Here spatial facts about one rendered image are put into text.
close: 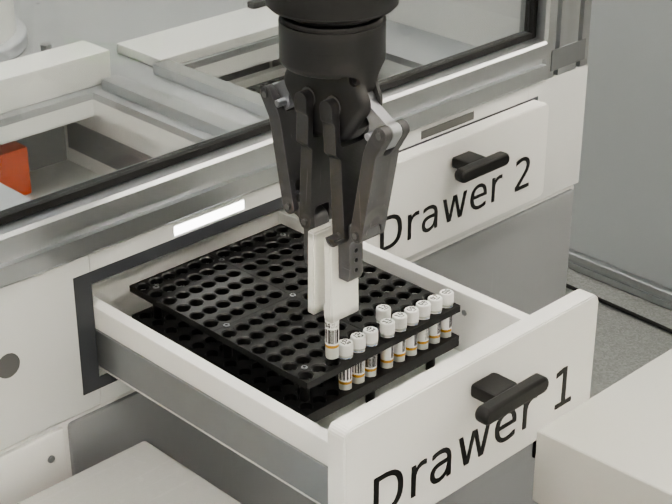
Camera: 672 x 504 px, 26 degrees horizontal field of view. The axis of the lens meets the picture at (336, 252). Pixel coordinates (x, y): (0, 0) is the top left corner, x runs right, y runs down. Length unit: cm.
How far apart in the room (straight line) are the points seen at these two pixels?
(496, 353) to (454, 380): 5
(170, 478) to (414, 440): 27
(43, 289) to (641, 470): 49
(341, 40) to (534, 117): 61
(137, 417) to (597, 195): 200
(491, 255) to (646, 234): 154
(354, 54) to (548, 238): 74
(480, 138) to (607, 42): 158
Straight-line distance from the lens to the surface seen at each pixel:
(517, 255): 166
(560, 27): 160
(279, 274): 127
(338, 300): 109
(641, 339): 303
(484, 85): 152
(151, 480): 126
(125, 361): 123
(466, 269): 159
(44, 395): 124
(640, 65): 303
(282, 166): 108
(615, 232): 319
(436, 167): 147
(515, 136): 156
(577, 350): 120
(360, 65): 100
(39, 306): 120
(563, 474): 120
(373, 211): 104
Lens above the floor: 148
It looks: 27 degrees down
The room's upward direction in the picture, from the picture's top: straight up
